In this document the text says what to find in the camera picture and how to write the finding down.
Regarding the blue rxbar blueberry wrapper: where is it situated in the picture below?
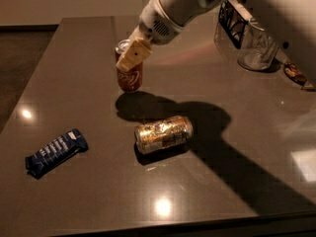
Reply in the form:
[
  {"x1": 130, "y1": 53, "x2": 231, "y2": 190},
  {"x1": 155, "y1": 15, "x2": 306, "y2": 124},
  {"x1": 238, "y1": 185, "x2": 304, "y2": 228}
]
[{"x1": 25, "y1": 128, "x2": 89, "y2": 179}]

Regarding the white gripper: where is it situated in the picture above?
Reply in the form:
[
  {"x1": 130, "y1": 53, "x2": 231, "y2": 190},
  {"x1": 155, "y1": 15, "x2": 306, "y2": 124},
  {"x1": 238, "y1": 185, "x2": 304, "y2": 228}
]
[{"x1": 117, "y1": 0, "x2": 183, "y2": 72}]

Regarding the clear mesh cup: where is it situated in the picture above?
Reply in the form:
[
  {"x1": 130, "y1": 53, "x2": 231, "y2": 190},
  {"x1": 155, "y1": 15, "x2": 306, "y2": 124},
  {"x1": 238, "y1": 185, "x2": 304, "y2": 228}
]
[{"x1": 237, "y1": 18, "x2": 278, "y2": 71}]

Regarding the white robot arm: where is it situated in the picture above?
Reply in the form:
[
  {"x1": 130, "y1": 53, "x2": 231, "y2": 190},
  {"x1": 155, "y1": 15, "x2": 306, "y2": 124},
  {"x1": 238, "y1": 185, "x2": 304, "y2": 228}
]
[{"x1": 117, "y1": 0, "x2": 316, "y2": 82}]

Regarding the gold can lying down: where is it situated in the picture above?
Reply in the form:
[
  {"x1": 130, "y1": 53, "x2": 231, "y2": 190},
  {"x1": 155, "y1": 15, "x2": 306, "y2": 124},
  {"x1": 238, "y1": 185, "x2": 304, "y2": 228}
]
[{"x1": 134, "y1": 116, "x2": 194, "y2": 154}]

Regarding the small brown snack packet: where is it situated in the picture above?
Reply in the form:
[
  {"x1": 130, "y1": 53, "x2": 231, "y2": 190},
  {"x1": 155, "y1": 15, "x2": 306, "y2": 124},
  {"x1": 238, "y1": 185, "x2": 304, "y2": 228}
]
[{"x1": 283, "y1": 60, "x2": 307, "y2": 86}]

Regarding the red coke can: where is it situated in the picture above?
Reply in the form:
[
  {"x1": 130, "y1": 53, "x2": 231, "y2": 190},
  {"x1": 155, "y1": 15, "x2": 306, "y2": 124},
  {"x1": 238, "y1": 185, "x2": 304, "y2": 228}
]
[{"x1": 115, "y1": 39, "x2": 143, "y2": 93}]

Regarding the black wire basket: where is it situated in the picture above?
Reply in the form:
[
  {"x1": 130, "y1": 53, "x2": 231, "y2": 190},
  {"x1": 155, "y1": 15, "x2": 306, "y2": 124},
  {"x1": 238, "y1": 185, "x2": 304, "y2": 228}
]
[{"x1": 218, "y1": 0, "x2": 252, "y2": 49}]

